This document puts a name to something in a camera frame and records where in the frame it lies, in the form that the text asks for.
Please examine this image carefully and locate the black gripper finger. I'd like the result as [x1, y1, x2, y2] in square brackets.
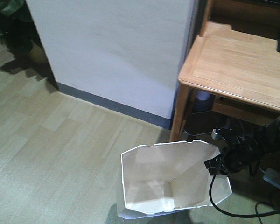
[204, 156, 226, 175]

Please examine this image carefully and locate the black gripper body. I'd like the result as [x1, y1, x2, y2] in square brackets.
[220, 138, 264, 173]

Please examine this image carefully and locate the white plastic trash bin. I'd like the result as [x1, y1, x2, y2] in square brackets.
[117, 140, 232, 219]

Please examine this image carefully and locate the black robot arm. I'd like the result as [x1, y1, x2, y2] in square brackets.
[204, 116, 280, 175]

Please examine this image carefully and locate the light wooden desk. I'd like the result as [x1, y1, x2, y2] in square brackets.
[170, 0, 280, 141]

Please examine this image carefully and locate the green potted plant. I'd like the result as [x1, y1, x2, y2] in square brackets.
[0, 0, 48, 64]

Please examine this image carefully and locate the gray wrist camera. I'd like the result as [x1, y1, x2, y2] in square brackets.
[211, 128, 238, 140]

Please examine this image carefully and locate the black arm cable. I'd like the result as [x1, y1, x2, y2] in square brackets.
[209, 174, 280, 218]

